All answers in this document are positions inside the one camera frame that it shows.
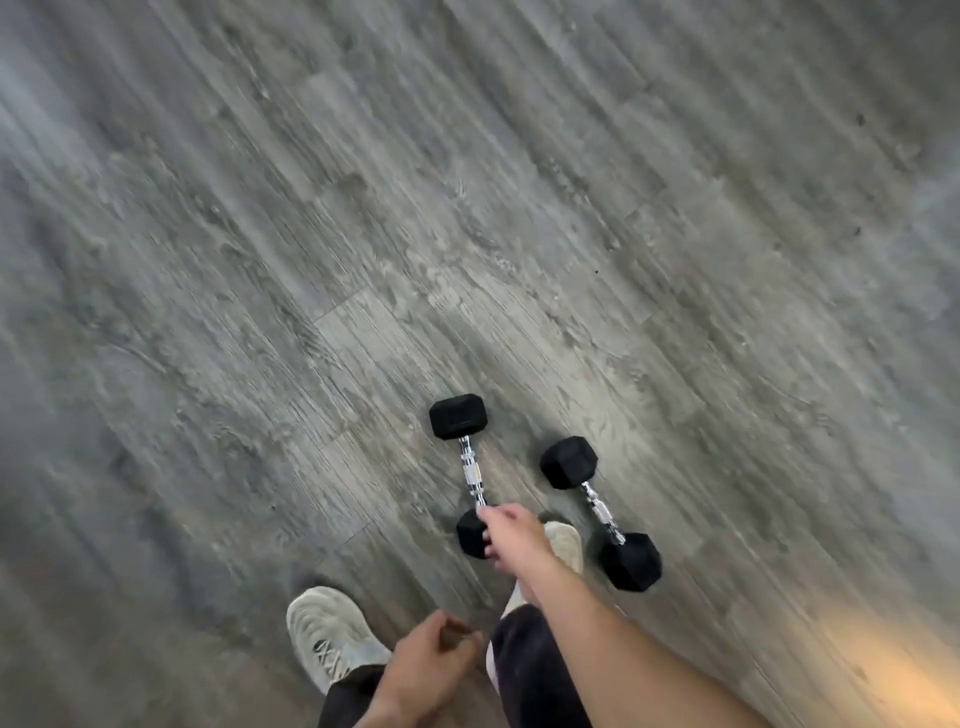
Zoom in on person's right hand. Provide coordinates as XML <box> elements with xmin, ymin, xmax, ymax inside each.
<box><xmin>476</xmin><ymin>503</ymin><xmax>561</xmax><ymax>595</ymax></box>

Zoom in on person's left hand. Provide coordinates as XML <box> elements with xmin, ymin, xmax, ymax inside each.
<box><xmin>377</xmin><ymin>609</ymin><xmax>485</xmax><ymax>726</ymax></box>

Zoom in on medium black hex dumbbell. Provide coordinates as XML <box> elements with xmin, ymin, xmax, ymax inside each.
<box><xmin>539</xmin><ymin>435</ymin><xmax>664</xmax><ymax>594</ymax></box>
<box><xmin>428</xmin><ymin>392</ymin><xmax>500</xmax><ymax>561</ymax></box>

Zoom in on person's left forearm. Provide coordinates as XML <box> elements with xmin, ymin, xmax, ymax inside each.
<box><xmin>352</xmin><ymin>689</ymin><xmax>436</xmax><ymax>728</ymax></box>

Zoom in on person's right forearm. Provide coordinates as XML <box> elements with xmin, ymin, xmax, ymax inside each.
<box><xmin>517</xmin><ymin>558</ymin><xmax>751</xmax><ymax>728</ymax></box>

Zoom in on white sneaker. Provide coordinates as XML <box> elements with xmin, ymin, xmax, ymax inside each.
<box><xmin>541</xmin><ymin>520</ymin><xmax>585</xmax><ymax>577</ymax></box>
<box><xmin>285</xmin><ymin>586</ymin><xmax>394</xmax><ymax>695</ymax></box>

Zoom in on dark grey trousers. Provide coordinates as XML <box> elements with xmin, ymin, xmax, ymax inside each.
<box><xmin>317</xmin><ymin>603</ymin><xmax>594</xmax><ymax>728</ymax></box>

